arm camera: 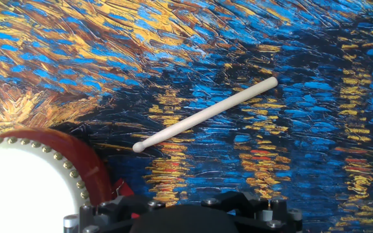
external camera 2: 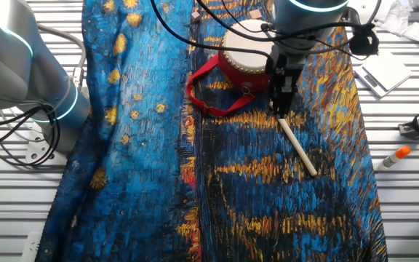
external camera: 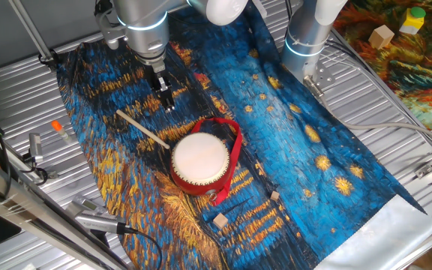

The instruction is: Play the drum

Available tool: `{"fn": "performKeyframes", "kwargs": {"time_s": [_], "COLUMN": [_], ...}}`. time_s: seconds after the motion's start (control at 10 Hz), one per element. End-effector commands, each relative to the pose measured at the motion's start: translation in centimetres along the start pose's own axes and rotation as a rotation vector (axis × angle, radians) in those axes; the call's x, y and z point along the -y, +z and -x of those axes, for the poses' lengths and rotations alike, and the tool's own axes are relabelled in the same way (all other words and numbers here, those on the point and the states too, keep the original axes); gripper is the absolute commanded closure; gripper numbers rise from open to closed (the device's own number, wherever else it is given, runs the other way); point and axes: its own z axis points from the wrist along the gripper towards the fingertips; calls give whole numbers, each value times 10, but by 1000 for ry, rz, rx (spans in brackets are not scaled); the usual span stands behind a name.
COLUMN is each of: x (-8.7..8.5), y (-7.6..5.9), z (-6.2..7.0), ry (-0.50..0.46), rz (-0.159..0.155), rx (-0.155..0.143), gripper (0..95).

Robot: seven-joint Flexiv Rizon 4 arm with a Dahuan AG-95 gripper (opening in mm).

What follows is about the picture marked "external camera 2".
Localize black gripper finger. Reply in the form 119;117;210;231
271;97;282;118
281;97;292;119

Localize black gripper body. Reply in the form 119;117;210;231
269;67;301;106

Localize wooden drumstick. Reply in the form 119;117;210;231
268;101;319;178

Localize silver digital scale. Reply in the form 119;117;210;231
353;50;412;98

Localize white glue stick orange cap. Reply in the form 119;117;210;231
376;146;412;171

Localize blue yellow painted cloth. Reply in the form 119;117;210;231
34;0;388;262

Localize white plastic strip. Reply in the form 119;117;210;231
20;231;43;262

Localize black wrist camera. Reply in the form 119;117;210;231
265;53;287;76

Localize red drum strap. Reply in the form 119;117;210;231
185;54;258;118

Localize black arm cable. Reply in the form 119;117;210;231
150;0;382;62

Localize grey cable conduit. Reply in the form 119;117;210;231
36;23;87;92

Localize black base cables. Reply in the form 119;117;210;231
0;104;62;168

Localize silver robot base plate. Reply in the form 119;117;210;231
25;130;68;165

